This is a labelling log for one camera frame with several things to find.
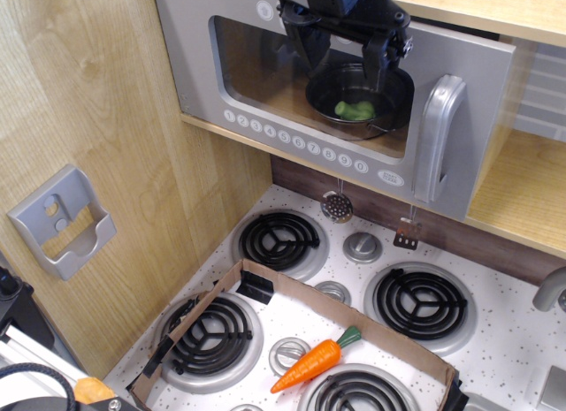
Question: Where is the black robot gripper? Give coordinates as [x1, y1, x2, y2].
[279, 0, 412, 91]

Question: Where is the grey toy microwave door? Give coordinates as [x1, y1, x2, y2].
[156, 0, 516, 220]

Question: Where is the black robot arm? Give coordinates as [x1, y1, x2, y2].
[279, 0, 412, 92]

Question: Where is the steel pot in microwave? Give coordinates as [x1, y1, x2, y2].
[305, 63, 414, 141]

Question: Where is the green toy vegetable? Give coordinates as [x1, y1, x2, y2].
[334, 101, 376, 121]

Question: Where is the round steel skimmer utensil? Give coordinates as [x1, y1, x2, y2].
[320, 179, 354, 224]

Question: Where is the small steel spatula utensil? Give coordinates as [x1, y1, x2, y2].
[394, 205, 422, 250]

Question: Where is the upper grey stove knob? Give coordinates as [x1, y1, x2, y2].
[342, 232, 383, 264]

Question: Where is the grey stove knob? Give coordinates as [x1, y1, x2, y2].
[269, 337, 310, 377]
[315, 281, 351, 306]
[342, 232, 383, 264]

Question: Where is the back left black burner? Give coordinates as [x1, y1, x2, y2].
[231, 209, 330, 282]

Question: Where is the black burner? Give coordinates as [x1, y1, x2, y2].
[297, 363, 420, 411]
[231, 209, 330, 282]
[162, 293, 264, 394]
[363, 262, 478, 356]

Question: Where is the light wooden shelf unit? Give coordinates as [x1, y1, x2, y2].
[180, 0, 566, 260]

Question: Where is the middle grey stove knob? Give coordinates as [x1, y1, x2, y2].
[315, 281, 351, 306]

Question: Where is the back right black burner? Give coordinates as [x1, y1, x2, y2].
[363, 262, 478, 356]

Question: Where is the brown cardboard barrier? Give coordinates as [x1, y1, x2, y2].
[126, 259, 468, 410]

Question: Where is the orange toy carrot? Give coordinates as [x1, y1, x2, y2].
[270, 326, 362, 394]

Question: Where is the grey toy faucet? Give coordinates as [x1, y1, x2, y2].
[532, 267, 566, 312]

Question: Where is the lower grey stove knob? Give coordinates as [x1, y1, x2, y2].
[269, 337, 310, 377]

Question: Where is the front left black burner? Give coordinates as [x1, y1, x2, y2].
[162, 293, 264, 394]

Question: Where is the front right black burner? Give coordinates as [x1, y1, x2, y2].
[297, 363, 420, 411]

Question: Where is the black device at left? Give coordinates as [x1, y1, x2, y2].
[1, 267, 55, 349]

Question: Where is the orange object bottom left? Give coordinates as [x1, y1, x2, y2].
[73, 377, 116, 405]

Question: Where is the grey wall phone holder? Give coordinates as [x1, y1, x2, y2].
[8, 164, 117, 281]

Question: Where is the black cable bottom left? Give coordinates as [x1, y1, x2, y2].
[0, 362, 76, 411]

